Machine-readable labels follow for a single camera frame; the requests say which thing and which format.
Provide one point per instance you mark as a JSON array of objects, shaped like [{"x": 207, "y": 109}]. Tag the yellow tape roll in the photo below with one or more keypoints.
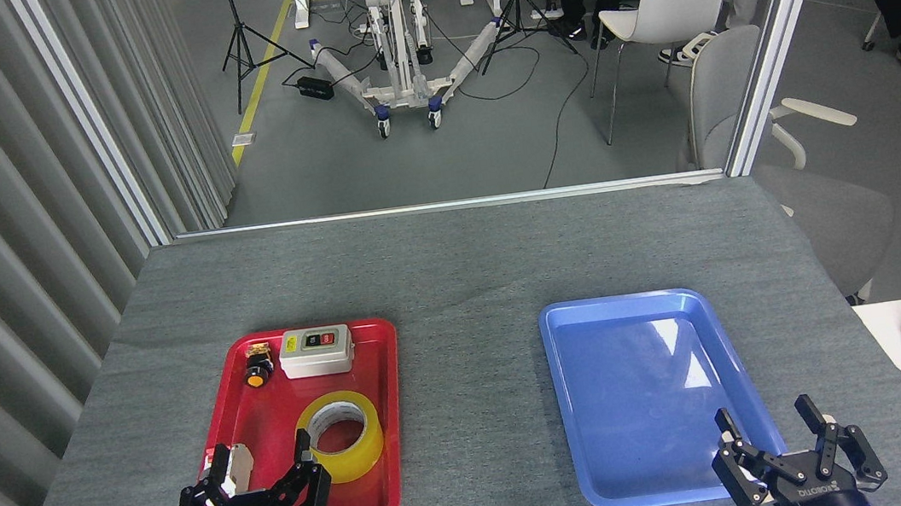
[{"x": 356, "y": 464}]

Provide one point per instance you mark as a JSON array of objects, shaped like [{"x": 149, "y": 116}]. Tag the white circuit breaker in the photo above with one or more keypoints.
[{"x": 243, "y": 467}]

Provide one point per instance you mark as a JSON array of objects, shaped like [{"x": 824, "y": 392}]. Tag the red plastic tray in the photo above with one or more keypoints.
[{"x": 272, "y": 412}]

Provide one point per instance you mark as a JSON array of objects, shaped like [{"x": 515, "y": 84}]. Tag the yellow push button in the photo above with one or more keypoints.
[{"x": 258, "y": 369}]

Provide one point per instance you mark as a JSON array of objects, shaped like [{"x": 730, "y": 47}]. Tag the blue plastic tray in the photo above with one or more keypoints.
[{"x": 649, "y": 400}]

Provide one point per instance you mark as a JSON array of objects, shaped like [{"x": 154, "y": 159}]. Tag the grey floor plate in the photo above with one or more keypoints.
[{"x": 243, "y": 139}]

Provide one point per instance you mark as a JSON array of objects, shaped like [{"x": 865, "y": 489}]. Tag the grey office chair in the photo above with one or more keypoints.
[{"x": 718, "y": 83}]

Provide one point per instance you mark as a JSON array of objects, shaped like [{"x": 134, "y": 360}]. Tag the white wheeled stand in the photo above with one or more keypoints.
[{"x": 396, "y": 53}]

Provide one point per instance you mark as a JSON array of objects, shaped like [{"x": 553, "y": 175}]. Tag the white power strip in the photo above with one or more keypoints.
[{"x": 542, "y": 15}]

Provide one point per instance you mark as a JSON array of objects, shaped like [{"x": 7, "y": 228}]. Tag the white two-button switch box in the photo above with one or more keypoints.
[{"x": 318, "y": 362}]

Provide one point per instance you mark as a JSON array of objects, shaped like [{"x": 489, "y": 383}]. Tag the silver aluminium rail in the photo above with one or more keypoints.
[{"x": 445, "y": 205}]

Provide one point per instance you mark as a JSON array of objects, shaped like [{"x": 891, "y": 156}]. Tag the silver aluminium post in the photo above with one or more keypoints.
[
  {"x": 90, "y": 117},
  {"x": 780, "y": 32}
]

